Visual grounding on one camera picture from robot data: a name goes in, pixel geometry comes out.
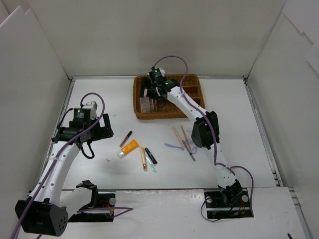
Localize brown eyeshadow palette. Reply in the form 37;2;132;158
140;82;148;98

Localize clear mauve eyeshadow palette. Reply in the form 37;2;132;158
140;97;155;113

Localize red lip gloss tube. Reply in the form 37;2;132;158
119;131;133;147

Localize orange sunscreen tube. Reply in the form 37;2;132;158
117;139;140;158

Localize pink makeup pen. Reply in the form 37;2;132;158
172;126;184;147

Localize beige concealer tube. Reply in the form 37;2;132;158
139;147;148;172

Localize black makeup tube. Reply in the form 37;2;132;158
145;147;158;165

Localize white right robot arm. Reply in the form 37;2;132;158
144;67;242;206

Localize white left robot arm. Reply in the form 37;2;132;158
15;101;114;237

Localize gold makeup pencil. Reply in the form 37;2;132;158
180;125;192;151

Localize grey makeup pencil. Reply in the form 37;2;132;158
182;140;196;162

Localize brown wicker divided tray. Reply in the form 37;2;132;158
133;73;205;120

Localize purple eyebrow razor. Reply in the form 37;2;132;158
164;143;184;151

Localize mint green eyebrow razor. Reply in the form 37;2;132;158
146;152;157;173

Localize purple small scissors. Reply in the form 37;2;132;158
185;139;198;154

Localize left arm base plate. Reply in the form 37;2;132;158
68;192;116;223

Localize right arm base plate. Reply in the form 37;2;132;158
201;189;254;222

